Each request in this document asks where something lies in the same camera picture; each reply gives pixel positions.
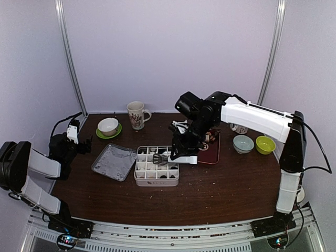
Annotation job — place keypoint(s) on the left aluminium frame post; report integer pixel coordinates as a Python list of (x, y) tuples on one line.
[(59, 5)]

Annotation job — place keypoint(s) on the tin box with dividers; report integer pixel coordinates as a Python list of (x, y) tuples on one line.
[(152, 168)]

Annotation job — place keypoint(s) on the front aluminium rail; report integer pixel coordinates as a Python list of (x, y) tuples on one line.
[(236, 236)]

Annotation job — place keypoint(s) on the grey blue small bowl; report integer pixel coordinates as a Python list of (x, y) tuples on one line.
[(243, 144)]

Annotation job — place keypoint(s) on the green saucer plate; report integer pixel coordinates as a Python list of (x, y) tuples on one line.
[(100, 135)]

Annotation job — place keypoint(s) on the green small bowl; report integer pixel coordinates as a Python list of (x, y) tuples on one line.
[(265, 145)]

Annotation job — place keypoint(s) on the bunny tin lid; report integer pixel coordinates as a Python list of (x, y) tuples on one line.
[(115, 162)]

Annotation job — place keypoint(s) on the white cup near base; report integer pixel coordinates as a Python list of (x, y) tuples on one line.
[(301, 195)]

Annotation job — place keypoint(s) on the red chocolate tray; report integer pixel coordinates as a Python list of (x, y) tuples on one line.
[(210, 151)]

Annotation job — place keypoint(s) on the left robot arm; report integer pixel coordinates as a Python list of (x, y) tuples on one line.
[(17, 159)]

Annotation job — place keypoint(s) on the white ceramic bowl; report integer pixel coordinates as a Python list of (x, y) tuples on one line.
[(108, 126)]

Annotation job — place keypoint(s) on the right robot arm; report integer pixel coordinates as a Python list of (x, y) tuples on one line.
[(287, 128)]

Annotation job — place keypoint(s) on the aluminium frame post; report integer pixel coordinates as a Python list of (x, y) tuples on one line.
[(277, 34), (59, 5)]

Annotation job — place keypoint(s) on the right aluminium frame post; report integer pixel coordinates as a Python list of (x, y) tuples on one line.
[(277, 34)]

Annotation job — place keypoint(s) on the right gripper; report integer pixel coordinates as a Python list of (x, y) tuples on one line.
[(183, 146)]

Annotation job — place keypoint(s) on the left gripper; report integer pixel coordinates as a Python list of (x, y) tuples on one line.
[(82, 149)]

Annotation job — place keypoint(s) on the white handled tongs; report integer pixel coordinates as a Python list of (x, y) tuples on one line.
[(163, 159)]

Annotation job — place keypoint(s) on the yellow inside floral mug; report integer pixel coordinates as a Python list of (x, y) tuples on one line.
[(239, 129)]

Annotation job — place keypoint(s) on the seashell coral mug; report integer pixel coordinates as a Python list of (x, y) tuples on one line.
[(138, 115)]

